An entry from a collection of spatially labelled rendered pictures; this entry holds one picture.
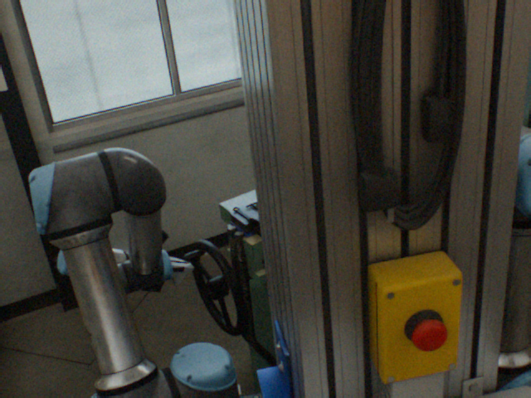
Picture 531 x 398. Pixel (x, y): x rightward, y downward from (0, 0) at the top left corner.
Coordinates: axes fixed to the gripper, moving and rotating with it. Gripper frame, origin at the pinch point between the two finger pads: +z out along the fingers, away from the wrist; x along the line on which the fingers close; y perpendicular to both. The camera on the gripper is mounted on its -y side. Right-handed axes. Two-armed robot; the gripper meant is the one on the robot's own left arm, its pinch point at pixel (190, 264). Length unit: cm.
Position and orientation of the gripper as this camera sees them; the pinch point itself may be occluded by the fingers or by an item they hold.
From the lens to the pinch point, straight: 171.8
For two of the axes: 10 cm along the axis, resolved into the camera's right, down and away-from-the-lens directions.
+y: -3.3, 9.3, 1.7
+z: 7.8, 1.6, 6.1
